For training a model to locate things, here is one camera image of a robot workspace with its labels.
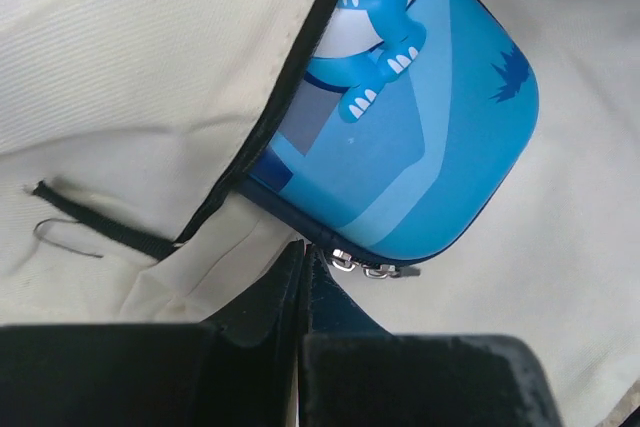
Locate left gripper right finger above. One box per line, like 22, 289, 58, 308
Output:
298, 246, 562, 426

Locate blue dinosaur pencil case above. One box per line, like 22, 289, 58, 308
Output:
238, 0, 539, 278

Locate beige canvas backpack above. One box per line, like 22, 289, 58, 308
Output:
1, 0, 639, 426

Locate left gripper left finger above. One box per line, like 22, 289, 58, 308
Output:
1, 241, 304, 426

